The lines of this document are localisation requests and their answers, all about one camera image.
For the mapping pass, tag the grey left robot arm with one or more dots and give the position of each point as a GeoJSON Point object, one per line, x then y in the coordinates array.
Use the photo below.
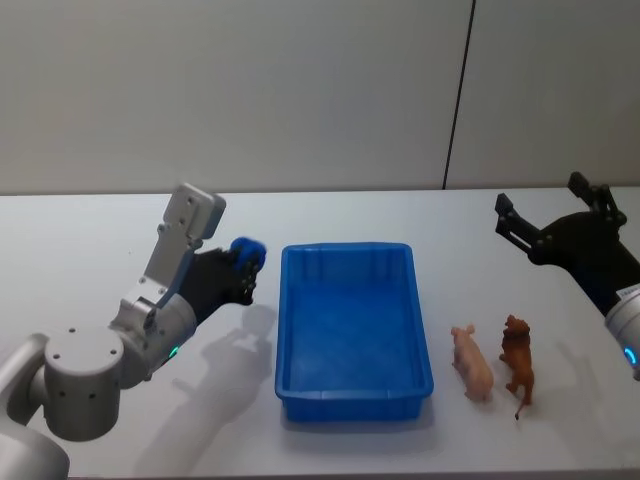
{"type": "Point", "coordinates": [80, 370]}

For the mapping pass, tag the pink toy pig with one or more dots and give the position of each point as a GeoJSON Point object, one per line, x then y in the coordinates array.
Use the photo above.
{"type": "Point", "coordinates": [474, 369]}

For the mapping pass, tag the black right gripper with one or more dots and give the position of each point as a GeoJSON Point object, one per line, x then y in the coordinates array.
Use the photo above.
{"type": "Point", "coordinates": [590, 250]}

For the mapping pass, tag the blue plastic tray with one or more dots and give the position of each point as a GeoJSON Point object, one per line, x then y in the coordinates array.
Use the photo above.
{"type": "Point", "coordinates": [350, 330]}

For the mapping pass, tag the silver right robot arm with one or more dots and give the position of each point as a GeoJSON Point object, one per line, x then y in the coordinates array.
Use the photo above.
{"type": "Point", "coordinates": [625, 330]}

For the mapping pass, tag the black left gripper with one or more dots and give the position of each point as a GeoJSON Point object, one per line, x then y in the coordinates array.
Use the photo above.
{"type": "Point", "coordinates": [212, 282]}

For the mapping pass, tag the brown toy lion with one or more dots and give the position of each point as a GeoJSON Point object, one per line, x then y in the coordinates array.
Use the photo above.
{"type": "Point", "coordinates": [518, 356]}

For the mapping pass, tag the small blue toy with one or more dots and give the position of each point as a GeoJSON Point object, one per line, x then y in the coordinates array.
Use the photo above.
{"type": "Point", "coordinates": [246, 246]}

